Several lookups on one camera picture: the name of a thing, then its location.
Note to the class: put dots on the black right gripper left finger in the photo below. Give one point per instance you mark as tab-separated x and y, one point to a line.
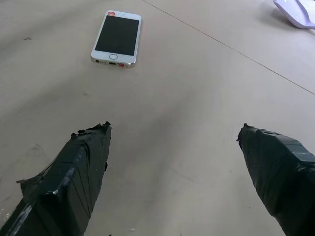
64	186

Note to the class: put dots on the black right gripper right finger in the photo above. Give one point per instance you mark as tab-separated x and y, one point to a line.
278	177

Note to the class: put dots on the white plastic object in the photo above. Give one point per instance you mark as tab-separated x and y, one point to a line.
296	12

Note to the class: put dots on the white smartphone with black screen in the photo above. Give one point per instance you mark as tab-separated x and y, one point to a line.
115	39

